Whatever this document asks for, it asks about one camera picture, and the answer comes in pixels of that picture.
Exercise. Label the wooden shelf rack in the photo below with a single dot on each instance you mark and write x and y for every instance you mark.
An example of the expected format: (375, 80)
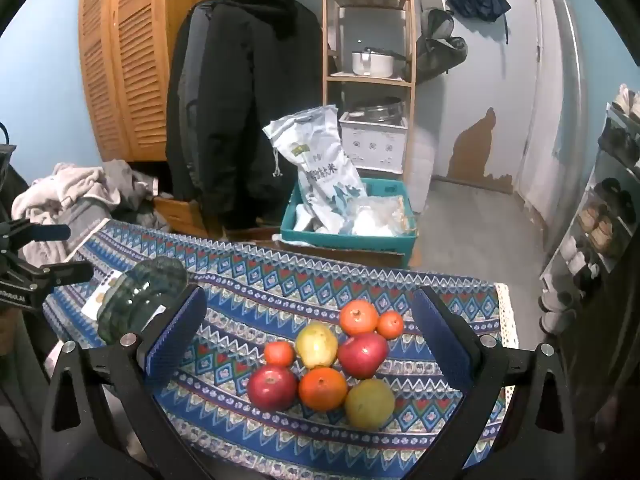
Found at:
(327, 35)

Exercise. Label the teal cardboard box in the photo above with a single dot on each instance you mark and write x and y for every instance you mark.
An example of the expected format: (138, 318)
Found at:
(350, 245)

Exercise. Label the pile of light clothes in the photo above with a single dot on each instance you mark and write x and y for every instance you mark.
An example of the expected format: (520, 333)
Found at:
(75, 185)

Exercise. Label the grey shoe rack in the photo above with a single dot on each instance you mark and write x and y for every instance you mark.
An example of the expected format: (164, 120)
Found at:
(607, 170)

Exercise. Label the dark blue folded umbrella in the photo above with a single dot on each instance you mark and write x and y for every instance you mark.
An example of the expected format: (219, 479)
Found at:
(475, 2)

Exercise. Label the wooden louvred wardrobe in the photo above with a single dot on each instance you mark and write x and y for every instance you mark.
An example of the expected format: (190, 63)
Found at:
(125, 60)

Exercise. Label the small tangerine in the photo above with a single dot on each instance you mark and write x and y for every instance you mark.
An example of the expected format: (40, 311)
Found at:
(279, 353)
(390, 324)

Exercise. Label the black hooded coat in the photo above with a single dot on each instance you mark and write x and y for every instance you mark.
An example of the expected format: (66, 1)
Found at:
(250, 85)

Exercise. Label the shoe rack with shoes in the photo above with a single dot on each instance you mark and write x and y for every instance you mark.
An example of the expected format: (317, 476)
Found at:
(602, 230)

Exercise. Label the patterned blue tablecloth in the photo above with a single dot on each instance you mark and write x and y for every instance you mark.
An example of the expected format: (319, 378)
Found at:
(250, 285)

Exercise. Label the white cooking pot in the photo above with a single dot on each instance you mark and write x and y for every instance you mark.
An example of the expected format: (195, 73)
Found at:
(372, 65)

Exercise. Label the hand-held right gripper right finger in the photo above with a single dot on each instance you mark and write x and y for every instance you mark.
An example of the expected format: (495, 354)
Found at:
(445, 342)

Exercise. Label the clear plastic bag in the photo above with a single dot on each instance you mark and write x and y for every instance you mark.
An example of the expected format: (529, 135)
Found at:
(380, 217)

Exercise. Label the white perforated basket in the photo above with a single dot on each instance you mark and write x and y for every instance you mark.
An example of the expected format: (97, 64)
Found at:
(372, 147)

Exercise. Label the large orange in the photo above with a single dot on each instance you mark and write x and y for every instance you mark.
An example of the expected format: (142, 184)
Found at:
(358, 317)
(323, 388)

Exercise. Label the white printed rice bag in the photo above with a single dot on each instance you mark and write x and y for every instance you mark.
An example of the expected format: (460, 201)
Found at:
(325, 175)

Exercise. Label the wooden drawer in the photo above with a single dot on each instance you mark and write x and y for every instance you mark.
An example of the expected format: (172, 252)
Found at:
(180, 215)

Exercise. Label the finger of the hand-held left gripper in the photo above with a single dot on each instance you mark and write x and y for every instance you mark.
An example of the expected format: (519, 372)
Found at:
(42, 232)
(65, 273)

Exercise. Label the olive green bag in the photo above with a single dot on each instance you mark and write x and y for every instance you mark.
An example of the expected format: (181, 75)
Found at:
(440, 45)

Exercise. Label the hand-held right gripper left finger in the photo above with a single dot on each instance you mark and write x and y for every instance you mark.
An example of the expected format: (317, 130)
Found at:
(175, 332)

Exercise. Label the red apple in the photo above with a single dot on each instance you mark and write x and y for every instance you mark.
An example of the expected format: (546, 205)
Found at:
(272, 387)
(363, 355)

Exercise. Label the yellow-green pear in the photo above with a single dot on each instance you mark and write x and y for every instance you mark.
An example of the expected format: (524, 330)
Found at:
(316, 345)
(370, 403)

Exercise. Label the green glass bowl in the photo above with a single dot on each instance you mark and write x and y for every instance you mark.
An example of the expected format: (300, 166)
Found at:
(142, 295)

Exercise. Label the white door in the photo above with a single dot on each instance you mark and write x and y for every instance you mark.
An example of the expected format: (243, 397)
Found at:
(555, 110)

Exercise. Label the dark grey coat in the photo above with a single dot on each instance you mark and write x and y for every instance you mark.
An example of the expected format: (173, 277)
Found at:
(186, 85)

